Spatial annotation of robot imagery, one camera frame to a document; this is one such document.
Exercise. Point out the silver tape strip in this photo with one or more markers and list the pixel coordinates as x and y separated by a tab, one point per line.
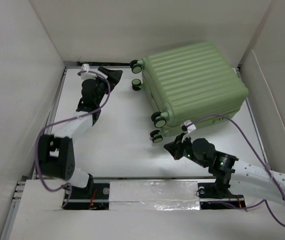
153	195

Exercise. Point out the green suitcase with blue lining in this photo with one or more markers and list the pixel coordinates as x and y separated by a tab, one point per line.
192	83

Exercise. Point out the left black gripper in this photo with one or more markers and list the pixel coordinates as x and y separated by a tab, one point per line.
113	77

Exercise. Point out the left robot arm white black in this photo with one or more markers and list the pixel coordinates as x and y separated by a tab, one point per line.
54	153

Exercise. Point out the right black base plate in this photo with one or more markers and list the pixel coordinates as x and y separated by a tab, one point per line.
210	199

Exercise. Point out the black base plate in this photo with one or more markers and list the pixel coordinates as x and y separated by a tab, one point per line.
96	198
210	199

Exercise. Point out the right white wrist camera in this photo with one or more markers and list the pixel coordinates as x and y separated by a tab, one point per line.
187	127

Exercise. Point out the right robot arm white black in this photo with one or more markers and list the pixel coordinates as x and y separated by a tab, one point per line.
232	175

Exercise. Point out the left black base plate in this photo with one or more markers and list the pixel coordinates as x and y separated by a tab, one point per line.
96	198

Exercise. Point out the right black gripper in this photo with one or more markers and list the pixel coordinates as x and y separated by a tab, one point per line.
174	147

